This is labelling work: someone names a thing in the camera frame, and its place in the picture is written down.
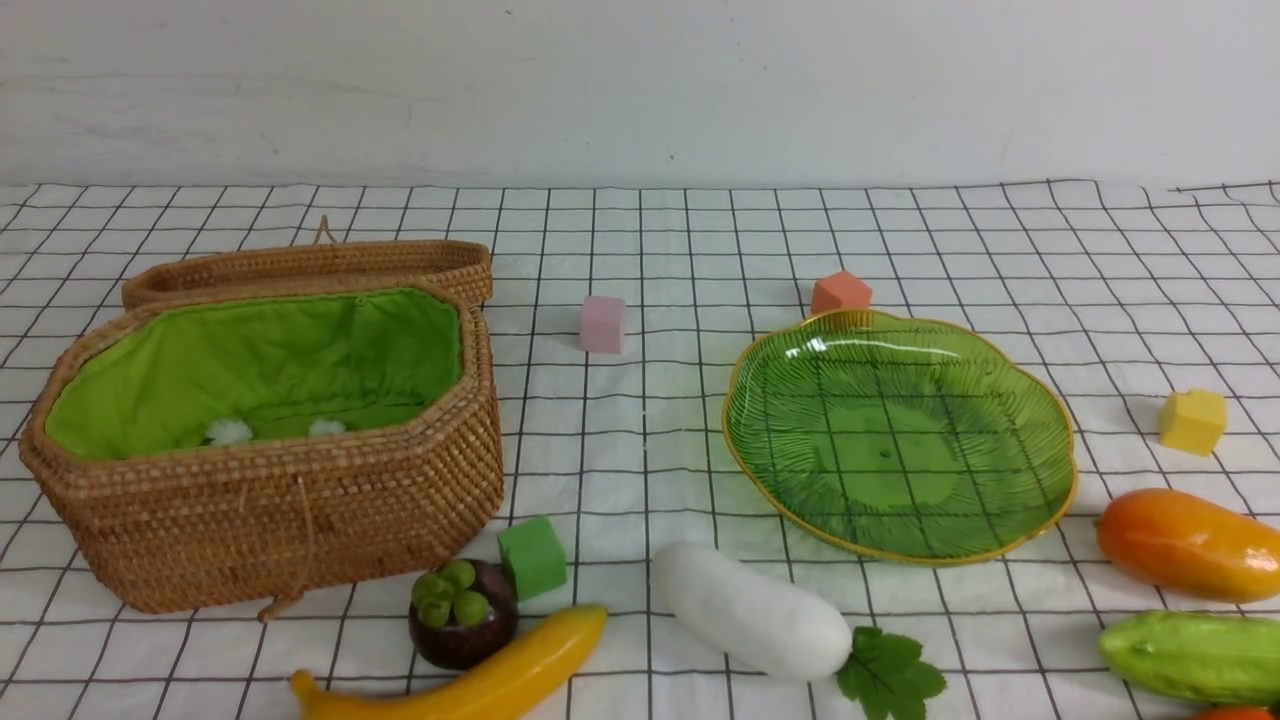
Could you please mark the white toy radish with leaf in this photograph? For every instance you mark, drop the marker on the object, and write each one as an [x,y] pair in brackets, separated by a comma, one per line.
[781,630]

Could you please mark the dark purple toy mangosteen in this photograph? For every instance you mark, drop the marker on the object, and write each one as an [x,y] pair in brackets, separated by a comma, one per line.
[462,613]

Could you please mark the yellow toy banana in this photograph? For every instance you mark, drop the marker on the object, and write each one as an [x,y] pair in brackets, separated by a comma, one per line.
[506,686]

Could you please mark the orange yellow toy mango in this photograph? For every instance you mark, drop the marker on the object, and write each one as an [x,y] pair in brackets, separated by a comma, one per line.
[1189,545]

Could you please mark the green toy cucumber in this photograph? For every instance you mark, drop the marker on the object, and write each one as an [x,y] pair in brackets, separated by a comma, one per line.
[1194,656]

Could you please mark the orange toy carrot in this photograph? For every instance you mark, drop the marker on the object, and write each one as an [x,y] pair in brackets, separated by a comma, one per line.
[1237,712]

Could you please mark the checkered white tablecloth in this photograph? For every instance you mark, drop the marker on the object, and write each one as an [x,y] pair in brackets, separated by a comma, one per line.
[1115,296]

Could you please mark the pink foam cube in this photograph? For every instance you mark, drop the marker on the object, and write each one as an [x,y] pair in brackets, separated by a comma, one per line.
[602,325]

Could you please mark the orange foam cube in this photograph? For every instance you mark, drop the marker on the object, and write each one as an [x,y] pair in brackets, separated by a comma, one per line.
[839,291]

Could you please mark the green foam cube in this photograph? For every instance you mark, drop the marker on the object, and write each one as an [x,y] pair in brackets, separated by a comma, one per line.
[533,558]

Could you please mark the green glass leaf plate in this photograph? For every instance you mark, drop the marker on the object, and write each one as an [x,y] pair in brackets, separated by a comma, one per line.
[900,439]

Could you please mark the woven wicker basket lid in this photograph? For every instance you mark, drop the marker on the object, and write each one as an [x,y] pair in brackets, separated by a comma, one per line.
[463,268]

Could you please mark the woven wicker basket green lining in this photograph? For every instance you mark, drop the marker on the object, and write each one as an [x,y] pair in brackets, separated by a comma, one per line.
[257,443]

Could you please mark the yellow foam cube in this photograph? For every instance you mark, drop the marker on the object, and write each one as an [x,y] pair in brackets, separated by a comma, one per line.
[1193,421]

